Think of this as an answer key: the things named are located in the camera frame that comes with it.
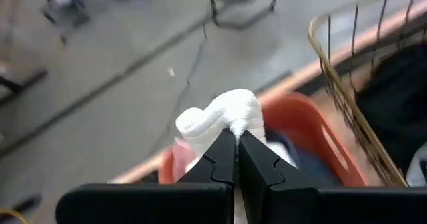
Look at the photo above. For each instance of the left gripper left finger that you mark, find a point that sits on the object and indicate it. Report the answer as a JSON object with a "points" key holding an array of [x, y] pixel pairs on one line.
{"points": [[150, 204]]}

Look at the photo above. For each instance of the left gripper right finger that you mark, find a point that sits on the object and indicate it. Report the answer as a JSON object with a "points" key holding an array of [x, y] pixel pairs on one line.
{"points": [[333, 205]]}

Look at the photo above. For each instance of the blue sock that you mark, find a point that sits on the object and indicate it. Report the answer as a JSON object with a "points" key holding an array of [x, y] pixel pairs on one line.
{"points": [[310, 167]]}

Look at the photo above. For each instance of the light pink sock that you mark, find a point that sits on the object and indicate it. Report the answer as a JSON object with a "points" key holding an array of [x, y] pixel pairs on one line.
{"points": [[181, 159]]}

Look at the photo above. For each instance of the large black garment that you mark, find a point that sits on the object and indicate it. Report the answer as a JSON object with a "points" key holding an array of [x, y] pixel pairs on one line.
{"points": [[393, 110]]}

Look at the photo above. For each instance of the white sock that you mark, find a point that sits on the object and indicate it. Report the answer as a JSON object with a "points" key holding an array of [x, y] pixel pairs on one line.
{"points": [[227, 112]]}

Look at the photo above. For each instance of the orange plastic bin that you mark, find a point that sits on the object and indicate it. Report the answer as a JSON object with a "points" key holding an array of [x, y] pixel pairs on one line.
{"points": [[300, 124]]}

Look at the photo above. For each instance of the white paper scrap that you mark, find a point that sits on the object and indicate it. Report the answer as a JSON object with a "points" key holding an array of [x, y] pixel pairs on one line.
{"points": [[171, 72]]}

